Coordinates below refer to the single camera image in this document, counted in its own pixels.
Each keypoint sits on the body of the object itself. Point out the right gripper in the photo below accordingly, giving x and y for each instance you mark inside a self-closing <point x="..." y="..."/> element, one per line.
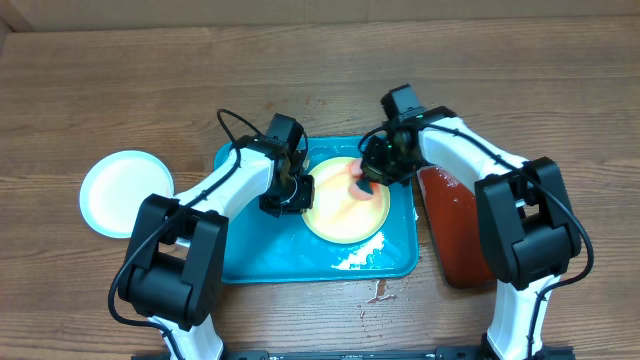
<point x="376" y="167"/>

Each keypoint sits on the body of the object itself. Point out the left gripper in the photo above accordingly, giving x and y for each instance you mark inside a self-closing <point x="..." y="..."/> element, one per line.
<point x="304" y="199"/>

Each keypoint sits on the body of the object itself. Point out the dark cleaning sponge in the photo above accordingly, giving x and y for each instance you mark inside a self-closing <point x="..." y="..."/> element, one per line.
<point x="360" y="189"/>

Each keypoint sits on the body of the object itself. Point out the yellow plate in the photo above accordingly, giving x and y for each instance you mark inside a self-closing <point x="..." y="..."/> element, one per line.
<point x="339" y="215"/>

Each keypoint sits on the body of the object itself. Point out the light blue plate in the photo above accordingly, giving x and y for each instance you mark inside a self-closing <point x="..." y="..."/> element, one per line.
<point x="114" y="188"/>

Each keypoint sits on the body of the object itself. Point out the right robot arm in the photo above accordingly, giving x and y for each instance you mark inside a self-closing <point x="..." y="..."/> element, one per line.
<point x="527" y="230"/>

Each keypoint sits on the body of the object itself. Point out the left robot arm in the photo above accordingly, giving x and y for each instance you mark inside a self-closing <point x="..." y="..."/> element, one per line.
<point x="172" y="269"/>

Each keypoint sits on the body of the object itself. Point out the teal plastic tray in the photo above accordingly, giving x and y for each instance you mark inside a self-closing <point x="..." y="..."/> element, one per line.
<point x="265" y="249"/>

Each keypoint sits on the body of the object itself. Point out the black tray with red water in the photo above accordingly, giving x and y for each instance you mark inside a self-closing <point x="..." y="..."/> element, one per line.
<point x="452" y="215"/>

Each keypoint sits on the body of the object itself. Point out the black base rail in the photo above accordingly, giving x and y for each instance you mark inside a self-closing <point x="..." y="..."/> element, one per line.
<point x="440" y="353"/>

